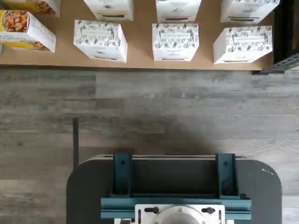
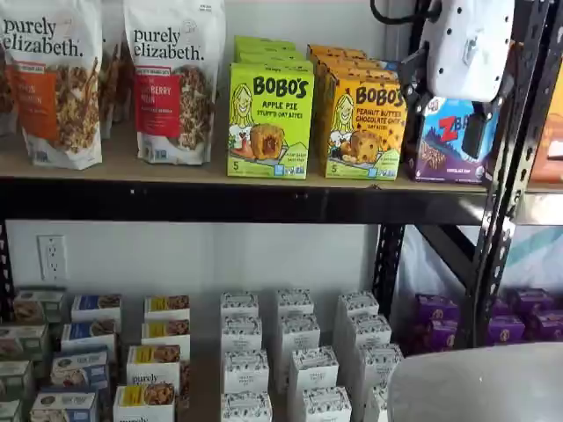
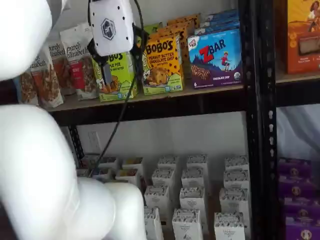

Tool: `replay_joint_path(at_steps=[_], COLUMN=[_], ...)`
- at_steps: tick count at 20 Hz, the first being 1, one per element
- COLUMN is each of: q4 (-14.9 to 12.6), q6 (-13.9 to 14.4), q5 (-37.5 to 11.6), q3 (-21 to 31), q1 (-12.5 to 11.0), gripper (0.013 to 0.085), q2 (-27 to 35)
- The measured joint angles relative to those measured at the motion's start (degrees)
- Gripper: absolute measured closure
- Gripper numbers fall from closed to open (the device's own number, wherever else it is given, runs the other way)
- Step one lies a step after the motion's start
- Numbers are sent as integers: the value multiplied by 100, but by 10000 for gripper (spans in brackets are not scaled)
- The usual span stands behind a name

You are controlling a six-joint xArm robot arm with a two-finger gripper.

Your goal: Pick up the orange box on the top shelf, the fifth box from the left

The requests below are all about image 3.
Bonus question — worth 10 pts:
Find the large orange illustrated box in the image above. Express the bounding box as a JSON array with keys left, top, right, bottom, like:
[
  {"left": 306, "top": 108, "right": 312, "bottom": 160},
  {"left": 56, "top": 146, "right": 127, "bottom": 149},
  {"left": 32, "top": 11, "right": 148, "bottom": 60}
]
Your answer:
[{"left": 275, "top": 0, "right": 320, "bottom": 75}]

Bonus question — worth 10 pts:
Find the white organic pantry carton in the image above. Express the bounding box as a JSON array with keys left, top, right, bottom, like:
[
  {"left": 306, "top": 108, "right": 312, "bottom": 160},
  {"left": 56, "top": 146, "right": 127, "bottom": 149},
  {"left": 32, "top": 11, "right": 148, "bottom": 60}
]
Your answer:
[
  {"left": 213, "top": 211, "right": 246, "bottom": 240},
  {"left": 222, "top": 169, "right": 251, "bottom": 191},
  {"left": 143, "top": 185, "right": 171, "bottom": 210},
  {"left": 143, "top": 206, "right": 165, "bottom": 240},
  {"left": 180, "top": 167, "right": 207, "bottom": 190},
  {"left": 171, "top": 208, "right": 204, "bottom": 240},
  {"left": 224, "top": 155, "right": 250, "bottom": 174},
  {"left": 151, "top": 167, "right": 176, "bottom": 189},
  {"left": 219, "top": 187, "right": 250, "bottom": 216},
  {"left": 157, "top": 155, "right": 180, "bottom": 171},
  {"left": 186, "top": 154, "right": 209, "bottom": 173},
  {"left": 179, "top": 186, "right": 207, "bottom": 214}
]

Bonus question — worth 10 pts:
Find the tan particle board shelf panel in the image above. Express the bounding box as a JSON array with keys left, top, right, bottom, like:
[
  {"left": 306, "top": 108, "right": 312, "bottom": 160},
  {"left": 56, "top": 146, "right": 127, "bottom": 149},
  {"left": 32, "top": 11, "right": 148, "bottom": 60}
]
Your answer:
[
  {"left": 275, "top": 71, "right": 320, "bottom": 85},
  {"left": 46, "top": 84, "right": 245, "bottom": 112}
]

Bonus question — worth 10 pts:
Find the purple snack box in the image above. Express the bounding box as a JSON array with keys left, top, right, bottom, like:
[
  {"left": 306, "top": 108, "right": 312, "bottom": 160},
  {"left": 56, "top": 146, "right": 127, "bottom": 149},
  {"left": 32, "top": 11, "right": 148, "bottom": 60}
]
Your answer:
[
  {"left": 283, "top": 195, "right": 320, "bottom": 219},
  {"left": 278, "top": 157, "right": 312, "bottom": 179},
  {"left": 278, "top": 174, "right": 316, "bottom": 199},
  {"left": 284, "top": 214, "right": 320, "bottom": 240}
]

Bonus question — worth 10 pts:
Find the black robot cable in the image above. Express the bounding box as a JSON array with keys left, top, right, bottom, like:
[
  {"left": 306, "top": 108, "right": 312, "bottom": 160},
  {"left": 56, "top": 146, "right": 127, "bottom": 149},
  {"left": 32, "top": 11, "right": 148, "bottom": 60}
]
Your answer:
[{"left": 86, "top": 0, "right": 149, "bottom": 177}]

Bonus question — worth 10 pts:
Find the white carton with colourful print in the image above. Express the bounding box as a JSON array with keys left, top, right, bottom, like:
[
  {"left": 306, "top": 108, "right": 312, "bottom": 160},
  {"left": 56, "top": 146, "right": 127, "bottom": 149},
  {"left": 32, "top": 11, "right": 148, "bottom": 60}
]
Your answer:
[
  {"left": 122, "top": 157, "right": 144, "bottom": 176},
  {"left": 98, "top": 156, "right": 119, "bottom": 172},
  {"left": 93, "top": 169, "right": 112, "bottom": 182},
  {"left": 115, "top": 168, "right": 140, "bottom": 186}
]

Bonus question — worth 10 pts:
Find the green Bobo's apple pie box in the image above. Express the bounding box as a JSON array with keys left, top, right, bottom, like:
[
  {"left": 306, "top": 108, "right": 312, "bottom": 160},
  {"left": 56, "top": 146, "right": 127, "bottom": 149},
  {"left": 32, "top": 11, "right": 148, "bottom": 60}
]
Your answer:
[
  {"left": 90, "top": 51, "right": 140, "bottom": 103},
  {"left": 143, "top": 22, "right": 164, "bottom": 39}
]

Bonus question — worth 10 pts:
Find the orange Bobo's oat bites box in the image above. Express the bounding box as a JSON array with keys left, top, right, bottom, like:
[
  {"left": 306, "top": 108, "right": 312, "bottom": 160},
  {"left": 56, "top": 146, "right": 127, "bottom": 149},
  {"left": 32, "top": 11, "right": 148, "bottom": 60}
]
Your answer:
[
  {"left": 156, "top": 24, "right": 191, "bottom": 79},
  {"left": 141, "top": 34, "right": 185, "bottom": 96},
  {"left": 166, "top": 13, "right": 201, "bottom": 36}
]

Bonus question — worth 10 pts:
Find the blue Zbar snack box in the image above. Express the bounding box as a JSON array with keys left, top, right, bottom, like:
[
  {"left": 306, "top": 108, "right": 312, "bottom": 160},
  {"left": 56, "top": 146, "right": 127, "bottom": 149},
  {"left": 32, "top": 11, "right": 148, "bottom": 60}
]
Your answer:
[
  {"left": 187, "top": 28, "right": 244, "bottom": 89},
  {"left": 199, "top": 17, "right": 241, "bottom": 28},
  {"left": 204, "top": 9, "right": 240, "bottom": 22},
  {"left": 194, "top": 24, "right": 241, "bottom": 36}
]

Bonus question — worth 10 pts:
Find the black metal shelf rack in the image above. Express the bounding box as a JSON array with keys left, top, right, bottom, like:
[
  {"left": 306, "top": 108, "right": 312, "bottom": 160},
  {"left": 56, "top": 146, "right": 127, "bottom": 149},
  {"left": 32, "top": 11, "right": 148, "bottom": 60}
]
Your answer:
[{"left": 0, "top": 0, "right": 320, "bottom": 240}]

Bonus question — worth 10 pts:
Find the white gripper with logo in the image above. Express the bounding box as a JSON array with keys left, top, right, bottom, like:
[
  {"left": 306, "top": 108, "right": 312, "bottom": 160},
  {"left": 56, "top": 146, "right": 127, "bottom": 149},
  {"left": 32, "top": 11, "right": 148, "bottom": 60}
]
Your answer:
[{"left": 87, "top": 0, "right": 149, "bottom": 85}]

